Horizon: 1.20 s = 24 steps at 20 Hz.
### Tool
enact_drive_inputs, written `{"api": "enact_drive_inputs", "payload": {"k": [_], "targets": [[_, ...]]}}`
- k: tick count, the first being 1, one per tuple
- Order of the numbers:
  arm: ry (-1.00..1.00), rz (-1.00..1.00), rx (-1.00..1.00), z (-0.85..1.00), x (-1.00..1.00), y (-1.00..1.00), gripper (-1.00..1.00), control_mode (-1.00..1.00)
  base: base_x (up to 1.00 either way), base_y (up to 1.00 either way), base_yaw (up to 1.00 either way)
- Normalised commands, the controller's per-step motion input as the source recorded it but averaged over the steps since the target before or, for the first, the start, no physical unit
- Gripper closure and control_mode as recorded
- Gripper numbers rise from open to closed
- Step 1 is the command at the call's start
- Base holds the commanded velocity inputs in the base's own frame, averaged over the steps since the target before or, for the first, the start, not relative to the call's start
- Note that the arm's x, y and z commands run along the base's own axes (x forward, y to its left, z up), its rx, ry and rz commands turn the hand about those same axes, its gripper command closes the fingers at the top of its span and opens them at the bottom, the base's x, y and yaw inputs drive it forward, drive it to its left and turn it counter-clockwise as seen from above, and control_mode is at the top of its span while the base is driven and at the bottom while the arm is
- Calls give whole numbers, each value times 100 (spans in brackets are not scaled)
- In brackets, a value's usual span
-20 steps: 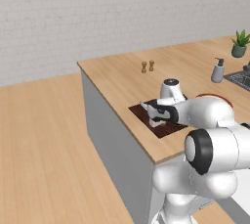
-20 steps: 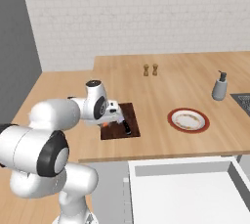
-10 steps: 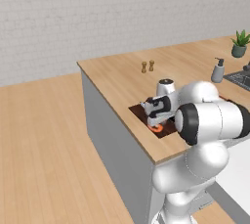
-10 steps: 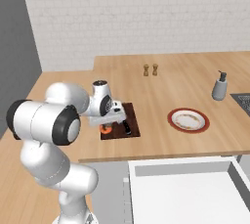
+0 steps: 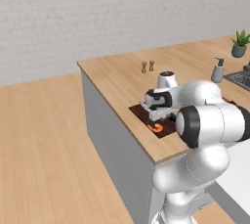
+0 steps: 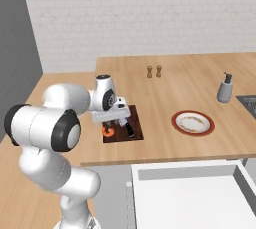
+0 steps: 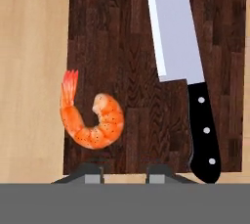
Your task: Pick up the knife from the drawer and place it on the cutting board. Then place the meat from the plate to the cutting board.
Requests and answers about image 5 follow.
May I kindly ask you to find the dark grey sink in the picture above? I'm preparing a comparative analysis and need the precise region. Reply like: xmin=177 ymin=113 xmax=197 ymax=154
xmin=222 ymin=69 xmax=250 ymax=92

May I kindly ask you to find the grey kitchen island cabinet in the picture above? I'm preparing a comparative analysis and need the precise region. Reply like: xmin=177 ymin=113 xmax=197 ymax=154
xmin=80 ymin=70 xmax=170 ymax=224

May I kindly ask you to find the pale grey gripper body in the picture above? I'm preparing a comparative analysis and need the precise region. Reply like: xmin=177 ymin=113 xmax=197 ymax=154
xmin=140 ymin=102 xmax=177 ymax=122

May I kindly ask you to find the dark brown cutting board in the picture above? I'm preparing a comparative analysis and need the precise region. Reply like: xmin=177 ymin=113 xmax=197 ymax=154
xmin=128 ymin=102 xmax=179 ymax=140

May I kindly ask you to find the grey soap dispenser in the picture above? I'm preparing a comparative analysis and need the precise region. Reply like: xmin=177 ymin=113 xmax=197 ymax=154
xmin=210 ymin=57 xmax=227 ymax=84

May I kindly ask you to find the white drawer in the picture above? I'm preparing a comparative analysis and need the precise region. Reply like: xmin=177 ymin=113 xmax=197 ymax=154
xmin=205 ymin=139 xmax=250 ymax=224

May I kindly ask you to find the green potted plant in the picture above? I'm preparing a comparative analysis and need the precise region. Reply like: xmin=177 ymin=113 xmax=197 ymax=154
xmin=230 ymin=29 xmax=250 ymax=59

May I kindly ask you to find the orange curved item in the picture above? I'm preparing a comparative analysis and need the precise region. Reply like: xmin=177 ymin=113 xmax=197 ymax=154
xmin=147 ymin=122 xmax=164 ymax=134

